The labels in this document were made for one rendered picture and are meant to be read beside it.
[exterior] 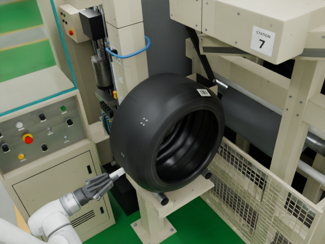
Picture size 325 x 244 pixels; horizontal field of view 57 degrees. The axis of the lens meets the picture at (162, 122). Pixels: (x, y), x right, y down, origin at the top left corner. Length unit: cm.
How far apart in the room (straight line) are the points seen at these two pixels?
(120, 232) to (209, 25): 180
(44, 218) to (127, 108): 55
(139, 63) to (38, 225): 82
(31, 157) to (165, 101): 98
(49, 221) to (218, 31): 100
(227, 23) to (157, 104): 40
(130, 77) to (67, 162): 75
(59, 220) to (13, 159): 65
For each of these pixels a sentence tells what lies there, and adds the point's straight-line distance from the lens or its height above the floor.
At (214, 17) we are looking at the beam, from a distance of 120.
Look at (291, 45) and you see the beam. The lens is 107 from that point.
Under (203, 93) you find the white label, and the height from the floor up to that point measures 142.
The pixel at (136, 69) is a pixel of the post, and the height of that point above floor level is 144.
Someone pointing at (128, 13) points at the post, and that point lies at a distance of 135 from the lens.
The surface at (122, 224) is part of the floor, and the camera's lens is 256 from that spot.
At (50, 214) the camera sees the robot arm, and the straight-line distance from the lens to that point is 134.
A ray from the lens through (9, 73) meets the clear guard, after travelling 160.
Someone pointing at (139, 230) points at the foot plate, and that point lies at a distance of 250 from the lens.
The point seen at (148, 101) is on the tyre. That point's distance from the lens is 123.
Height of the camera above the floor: 211
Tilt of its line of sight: 38 degrees down
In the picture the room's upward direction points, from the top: 4 degrees counter-clockwise
